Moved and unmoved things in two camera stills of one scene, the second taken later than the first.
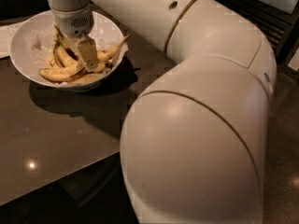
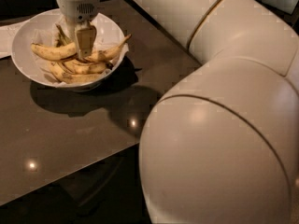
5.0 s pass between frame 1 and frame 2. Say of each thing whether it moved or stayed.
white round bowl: stayed
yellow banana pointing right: stayed
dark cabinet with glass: stayed
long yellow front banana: moved
